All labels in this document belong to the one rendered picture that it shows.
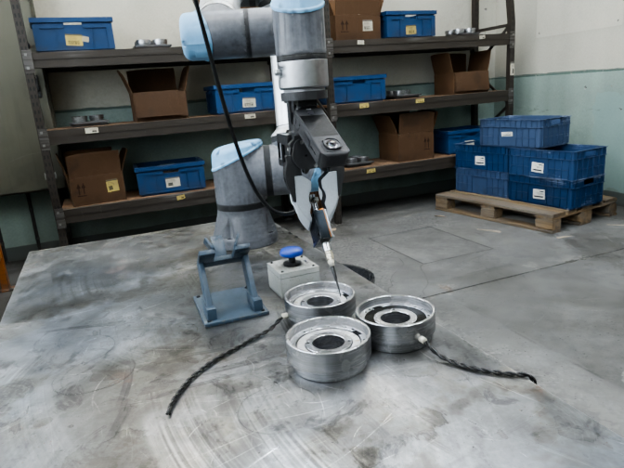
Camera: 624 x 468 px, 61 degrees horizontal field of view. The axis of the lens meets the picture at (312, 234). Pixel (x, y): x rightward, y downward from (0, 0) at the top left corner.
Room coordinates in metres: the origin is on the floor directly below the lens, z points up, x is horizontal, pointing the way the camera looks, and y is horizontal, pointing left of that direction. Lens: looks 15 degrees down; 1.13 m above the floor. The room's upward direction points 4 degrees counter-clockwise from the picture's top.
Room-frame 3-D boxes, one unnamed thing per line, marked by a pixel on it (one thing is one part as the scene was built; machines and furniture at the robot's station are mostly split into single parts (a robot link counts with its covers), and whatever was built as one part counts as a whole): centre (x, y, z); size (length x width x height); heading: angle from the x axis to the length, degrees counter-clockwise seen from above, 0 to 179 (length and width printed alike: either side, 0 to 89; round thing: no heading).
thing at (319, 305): (0.73, 0.00, 0.82); 0.10 x 0.10 x 0.04
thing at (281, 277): (0.87, 0.04, 0.82); 0.08 x 0.07 x 0.05; 21
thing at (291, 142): (0.83, 0.00, 1.07); 0.09 x 0.08 x 0.12; 19
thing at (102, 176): (3.96, 1.58, 0.64); 0.49 x 0.40 x 0.37; 116
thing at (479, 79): (5.18, -1.52, 1.19); 0.45 x 0.40 x 0.37; 106
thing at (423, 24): (4.96, -0.91, 1.61); 0.52 x 0.38 x 0.22; 114
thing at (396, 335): (0.65, -0.10, 0.82); 0.10 x 0.10 x 0.04
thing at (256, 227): (1.20, 0.16, 0.85); 0.15 x 0.15 x 0.10
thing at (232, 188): (1.20, 0.15, 0.97); 0.13 x 0.12 x 0.14; 94
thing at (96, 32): (3.99, 1.57, 1.61); 0.52 x 0.38 x 0.22; 114
